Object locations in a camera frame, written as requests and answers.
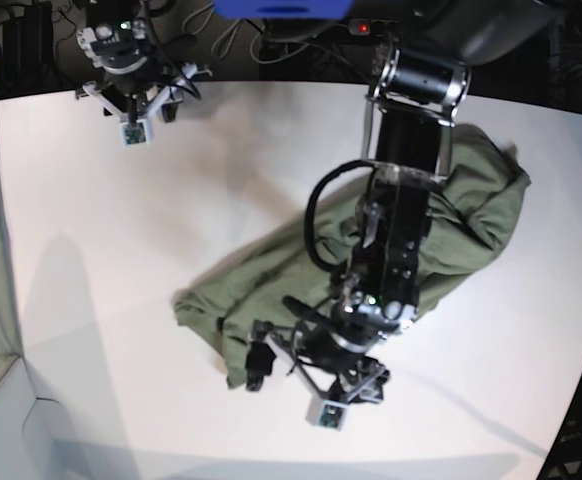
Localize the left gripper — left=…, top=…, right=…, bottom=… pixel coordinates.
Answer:
left=245, top=321, right=390, bottom=405

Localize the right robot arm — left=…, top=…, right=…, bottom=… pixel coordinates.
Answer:
left=75, top=1, right=201, bottom=124

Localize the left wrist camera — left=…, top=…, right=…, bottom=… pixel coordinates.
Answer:
left=306, top=397, right=348, bottom=431

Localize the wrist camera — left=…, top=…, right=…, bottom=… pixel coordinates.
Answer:
left=120, top=118, right=152, bottom=147
left=306, top=397, right=348, bottom=431

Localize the blue plastic bin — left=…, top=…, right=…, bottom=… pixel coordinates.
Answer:
left=213, top=0, right=353, bottom=19

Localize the black power strip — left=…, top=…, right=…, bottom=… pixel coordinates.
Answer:
left=346, top=18, right=396, bottom=37

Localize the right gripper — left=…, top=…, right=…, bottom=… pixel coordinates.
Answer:
left=75, top=63, right=196, bottom=123

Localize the green t-shirt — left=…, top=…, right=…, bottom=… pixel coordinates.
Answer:
left=172, top=124, right=531, bottom=389

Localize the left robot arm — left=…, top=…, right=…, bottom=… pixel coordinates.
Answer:
left=246, top=1, right=566, bottom=407

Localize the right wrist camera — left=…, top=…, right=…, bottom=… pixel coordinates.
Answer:
left=120, top=118, right=152, bottom=147

